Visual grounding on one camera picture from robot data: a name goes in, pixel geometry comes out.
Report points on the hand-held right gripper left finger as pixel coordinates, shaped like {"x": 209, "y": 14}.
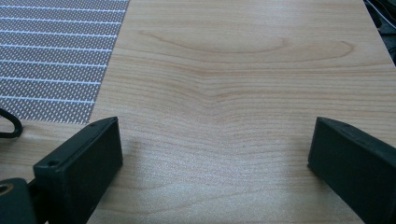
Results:
{"x": 81, "y": 168}

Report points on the grey striped placemat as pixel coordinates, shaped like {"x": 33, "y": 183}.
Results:
{"x": 53, "y": 62}

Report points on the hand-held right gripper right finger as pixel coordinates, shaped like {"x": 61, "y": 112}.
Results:
{"x": 355, "y": 168}

